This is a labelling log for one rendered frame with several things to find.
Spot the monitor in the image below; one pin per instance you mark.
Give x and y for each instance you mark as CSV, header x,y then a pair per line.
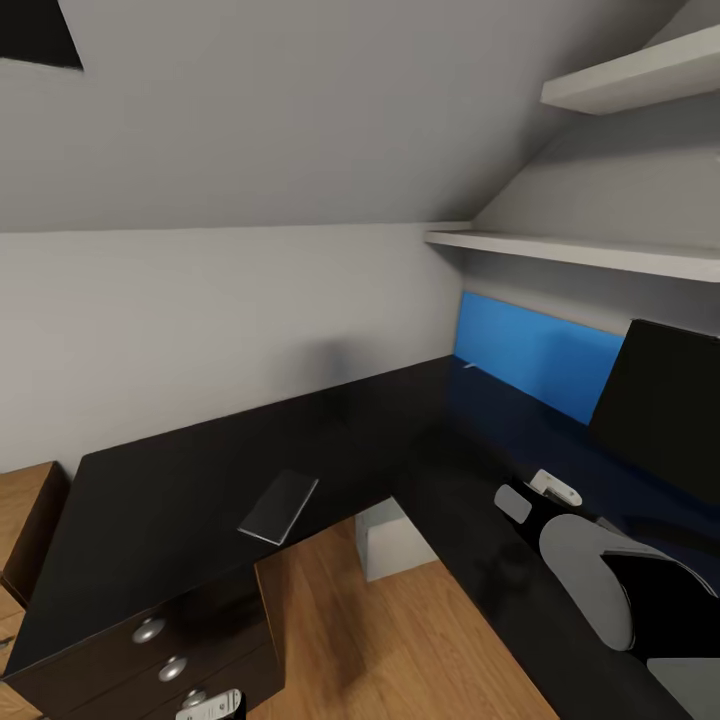
x,y
661,411

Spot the fixed window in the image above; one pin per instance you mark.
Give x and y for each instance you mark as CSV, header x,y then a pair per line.
x,y
36,31

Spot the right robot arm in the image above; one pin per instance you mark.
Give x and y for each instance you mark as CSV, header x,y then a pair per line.
x,y
635,597

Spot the cabinet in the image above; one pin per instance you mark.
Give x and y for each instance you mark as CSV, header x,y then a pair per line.
x,y
31,503
208,643

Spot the notebook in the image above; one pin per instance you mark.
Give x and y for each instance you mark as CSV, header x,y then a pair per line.
x,y
275,512

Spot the keyboard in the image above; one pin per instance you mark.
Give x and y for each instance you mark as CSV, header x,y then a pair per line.
x,y
608,526

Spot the bookcase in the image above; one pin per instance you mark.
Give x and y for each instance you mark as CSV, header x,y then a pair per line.
x,y
678,68

